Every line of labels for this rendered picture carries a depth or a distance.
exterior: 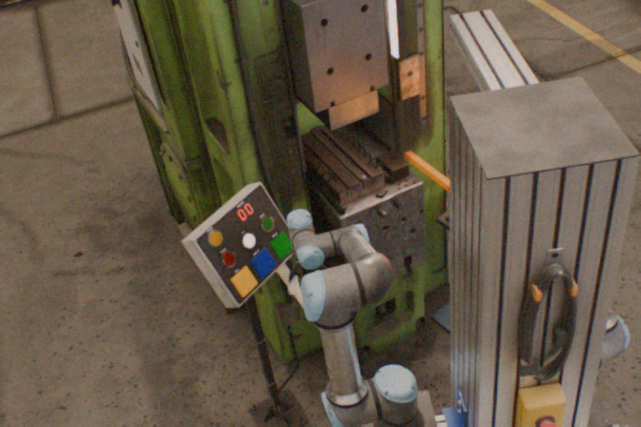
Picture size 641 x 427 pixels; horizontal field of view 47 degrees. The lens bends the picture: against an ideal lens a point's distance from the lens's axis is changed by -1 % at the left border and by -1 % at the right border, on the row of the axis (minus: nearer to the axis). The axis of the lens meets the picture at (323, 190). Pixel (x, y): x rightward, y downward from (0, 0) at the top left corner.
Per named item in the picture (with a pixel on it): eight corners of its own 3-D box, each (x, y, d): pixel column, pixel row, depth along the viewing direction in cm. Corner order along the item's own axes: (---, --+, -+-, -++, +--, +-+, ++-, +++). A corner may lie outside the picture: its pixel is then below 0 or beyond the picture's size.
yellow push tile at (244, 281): (258, 283, 252) (247, 265, 250) (243, 297, 248) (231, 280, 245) (255, 283, 253) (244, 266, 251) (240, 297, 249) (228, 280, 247)
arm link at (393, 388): (424, 417, 212) (423, 389, 203) (379, 431, 210) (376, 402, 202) (410, 384, 221) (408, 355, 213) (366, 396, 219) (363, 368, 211)
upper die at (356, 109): (379, 111, 271) (377, 89, 265) (331, 131, 265) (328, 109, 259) (323, 66, 301) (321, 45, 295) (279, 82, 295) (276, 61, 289)
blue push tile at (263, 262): (277, 265, 258) (266, 247, 256) (263, 278, 253) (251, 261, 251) (274, 265, 259) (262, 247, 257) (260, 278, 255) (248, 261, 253)
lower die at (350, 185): (384, 187, 294) (383, 170, 288) (341, 207, 288) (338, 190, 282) (333, 137, 324) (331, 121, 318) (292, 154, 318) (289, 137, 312)
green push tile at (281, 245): (294, 247, 263) (284, 230, 261) (281, 260, 259) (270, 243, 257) (291, 248, 265) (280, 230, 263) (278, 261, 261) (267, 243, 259)
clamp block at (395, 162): (410, 175, 297) (409, 163, 293) (392, 184, 295) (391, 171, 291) (394, 161, 306) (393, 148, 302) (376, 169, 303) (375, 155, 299)
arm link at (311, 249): (335, 246, 219) (325, 222, 228) (298, 255, 218) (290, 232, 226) (338, 265, 224) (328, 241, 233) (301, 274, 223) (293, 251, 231)
